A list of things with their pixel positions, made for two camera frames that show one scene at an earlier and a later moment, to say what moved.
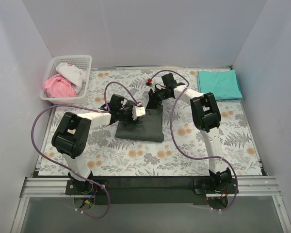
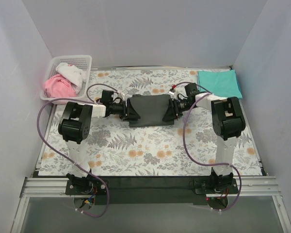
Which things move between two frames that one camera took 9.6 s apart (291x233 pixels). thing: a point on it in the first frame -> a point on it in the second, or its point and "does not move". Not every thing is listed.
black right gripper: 153,97 -> 173,109
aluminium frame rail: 248,187 does not move
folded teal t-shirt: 224,84 does not move
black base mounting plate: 150,191 does not move
